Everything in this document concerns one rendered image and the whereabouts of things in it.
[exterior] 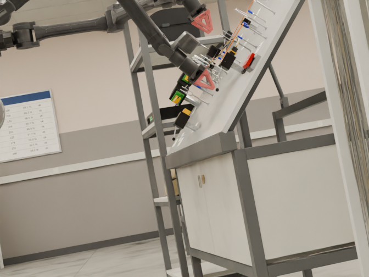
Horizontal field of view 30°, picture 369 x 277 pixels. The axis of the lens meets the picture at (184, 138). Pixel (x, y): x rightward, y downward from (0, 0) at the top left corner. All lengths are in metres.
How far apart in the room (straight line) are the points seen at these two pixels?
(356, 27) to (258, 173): 0.74
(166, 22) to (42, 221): 6.89
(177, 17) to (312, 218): 1.69
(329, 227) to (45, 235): 8.12
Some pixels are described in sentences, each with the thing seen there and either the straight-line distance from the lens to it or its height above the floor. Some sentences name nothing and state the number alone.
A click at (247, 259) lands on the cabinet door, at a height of 0.42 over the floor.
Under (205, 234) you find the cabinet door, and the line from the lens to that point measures 3.03.
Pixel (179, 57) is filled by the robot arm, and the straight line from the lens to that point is 2.58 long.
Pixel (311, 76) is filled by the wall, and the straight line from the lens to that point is 10.60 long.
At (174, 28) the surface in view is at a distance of 3.71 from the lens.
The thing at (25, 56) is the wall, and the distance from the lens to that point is 10.52.
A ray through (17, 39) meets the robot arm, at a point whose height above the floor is 1.43.
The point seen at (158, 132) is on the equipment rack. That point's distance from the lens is 3.52.
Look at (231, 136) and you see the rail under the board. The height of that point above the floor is 0.85.
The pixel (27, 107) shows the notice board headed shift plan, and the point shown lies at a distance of 10.36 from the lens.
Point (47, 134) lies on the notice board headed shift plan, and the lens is 10.27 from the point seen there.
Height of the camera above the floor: 0.72
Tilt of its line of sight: 4 degrees up
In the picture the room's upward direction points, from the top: 10 degrees counter-clockwise
